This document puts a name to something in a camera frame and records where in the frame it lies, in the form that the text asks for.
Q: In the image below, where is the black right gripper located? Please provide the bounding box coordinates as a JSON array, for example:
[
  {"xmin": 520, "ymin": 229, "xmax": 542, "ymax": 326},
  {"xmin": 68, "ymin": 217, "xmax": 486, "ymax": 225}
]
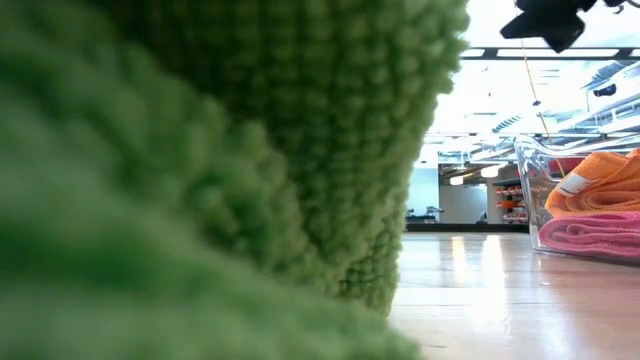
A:
[{"xmin": 499, "ymin": 0, "xmax": 599, "ymax": 54}]

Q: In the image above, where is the orange microfiber towel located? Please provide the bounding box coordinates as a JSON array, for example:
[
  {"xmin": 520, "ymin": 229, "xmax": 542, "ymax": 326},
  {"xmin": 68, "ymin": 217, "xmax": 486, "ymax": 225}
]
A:
[{"xmin": 544, "ymin": 147, "xmax": 640, "ymax": 219}]

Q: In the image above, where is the clear plastic bin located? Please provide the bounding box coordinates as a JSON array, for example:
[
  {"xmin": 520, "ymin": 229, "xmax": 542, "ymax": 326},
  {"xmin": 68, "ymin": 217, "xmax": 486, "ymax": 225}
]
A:
[{"xmin": 513, "ymin": 134, "xmax": 640, "ymax": 267}]

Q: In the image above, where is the pink microfiber towel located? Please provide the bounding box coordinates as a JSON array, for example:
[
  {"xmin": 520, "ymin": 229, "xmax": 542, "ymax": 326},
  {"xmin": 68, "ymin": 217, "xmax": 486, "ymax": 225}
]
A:
[{"xmin": 538, "ymin": 210, "xmax": 640, "ymax": 263}]

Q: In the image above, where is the green microfiber towel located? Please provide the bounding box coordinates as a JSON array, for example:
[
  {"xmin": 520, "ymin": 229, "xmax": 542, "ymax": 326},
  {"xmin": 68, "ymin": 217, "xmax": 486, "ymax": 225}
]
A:
[{"xmin": 0, "ymin": 0, "xmax": 472, "ymax": 360}]

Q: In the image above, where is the black overhead beam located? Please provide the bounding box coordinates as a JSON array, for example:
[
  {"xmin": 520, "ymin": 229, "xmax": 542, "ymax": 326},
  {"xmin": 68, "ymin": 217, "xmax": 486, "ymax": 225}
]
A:
[{"xmin": 459, "ymin": 46, "xmax": 640, "ymax": 62}]

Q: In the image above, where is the black shelf with red bins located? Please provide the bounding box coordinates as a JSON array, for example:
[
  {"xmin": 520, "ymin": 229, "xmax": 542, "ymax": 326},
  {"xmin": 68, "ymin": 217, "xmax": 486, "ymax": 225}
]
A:
[{"xmin": 492, "ymin": 178, "xmax": 529, "ymax": 225}]

